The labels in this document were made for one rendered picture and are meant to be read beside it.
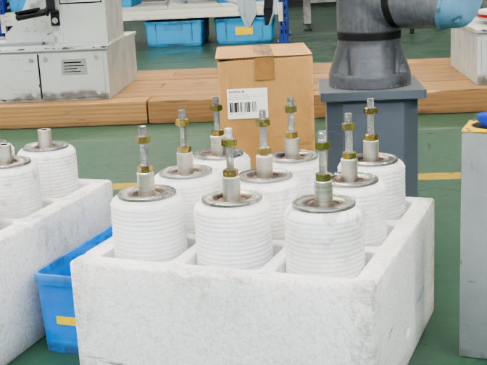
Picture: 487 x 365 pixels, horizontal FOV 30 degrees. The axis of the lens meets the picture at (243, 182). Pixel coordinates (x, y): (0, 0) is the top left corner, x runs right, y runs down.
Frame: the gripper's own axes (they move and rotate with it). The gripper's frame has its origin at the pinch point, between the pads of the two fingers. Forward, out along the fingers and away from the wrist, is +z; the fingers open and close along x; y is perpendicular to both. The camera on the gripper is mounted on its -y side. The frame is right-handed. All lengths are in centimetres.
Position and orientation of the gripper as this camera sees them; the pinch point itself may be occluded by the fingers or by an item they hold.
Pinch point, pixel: (261, 16)
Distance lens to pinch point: 119.4
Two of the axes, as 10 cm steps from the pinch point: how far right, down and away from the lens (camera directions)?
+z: 0.5, 9.7, 2.4
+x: -6.4, 2.2, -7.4
